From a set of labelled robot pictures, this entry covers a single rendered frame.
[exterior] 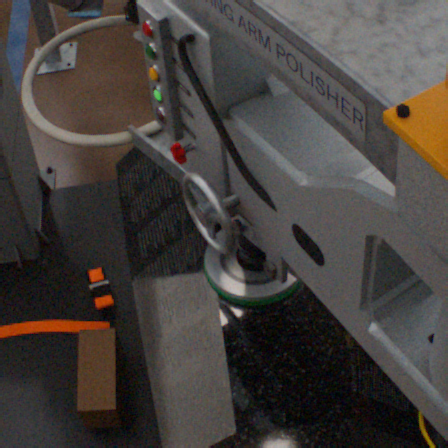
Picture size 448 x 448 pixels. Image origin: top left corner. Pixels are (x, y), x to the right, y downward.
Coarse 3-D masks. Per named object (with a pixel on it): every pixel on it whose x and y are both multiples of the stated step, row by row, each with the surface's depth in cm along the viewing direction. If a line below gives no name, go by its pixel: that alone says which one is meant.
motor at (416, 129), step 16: (416, 96) 90; (432, 96) 90; (384, 112) 88; (400, 112) 87; (416, 112) 88; (432, 112) 88; (400, 128) 87; (416, 128) 86; (432, 128) 86; (416, 144) 85; (432, 144) 85; (432, 160) 84
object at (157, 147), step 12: (132, 132) 204; (144, 144) 199; (156, 144) 195; (168, 144) 202; (156, 156) 195; (168, 156) 189; (168, 168) 192; (180, 168) 185; (180, 180) 188; (240, 216) 166; (240, 228) 167; (252, 228) 164; (252, 240) 167; (264, 240) 161; (264, 252) 164; (264, 264) 156; (288, 264) 156
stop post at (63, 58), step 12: (36, 0) 350; (36, 12) 354; (48, 12) 355; (36, 24) 359; (48, 24) 359; (48, 36) 364; (60, 48) 373; (72, 48) 382; (48, 60) 374; (60, 60) 375; (72, 60) 376; (48, 72) 372
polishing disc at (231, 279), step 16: (224, 240) 191; (208, 256) 189; (224, 256) 189; (208, 272) 186; (224, 272) 186; (240, 272) 186; (256, 272) 185; (288, 272) 185; (224, 288) 183; (240, 288) 183; (256, 288) 183; (272, 288) 182; (288, 288) 183
